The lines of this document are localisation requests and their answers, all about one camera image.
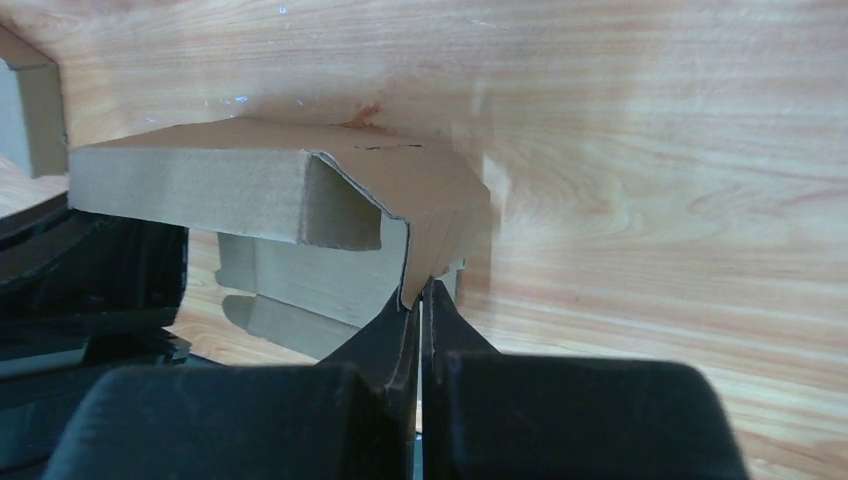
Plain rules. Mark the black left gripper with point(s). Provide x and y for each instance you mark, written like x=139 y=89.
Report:
x=81 y=294

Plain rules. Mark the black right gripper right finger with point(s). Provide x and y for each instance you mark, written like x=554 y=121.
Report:
x=491 y=415

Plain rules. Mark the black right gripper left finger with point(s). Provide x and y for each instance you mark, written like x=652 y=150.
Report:
x=349 y=416

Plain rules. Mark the brown cardboard box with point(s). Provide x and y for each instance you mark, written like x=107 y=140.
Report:
x=33 y=132

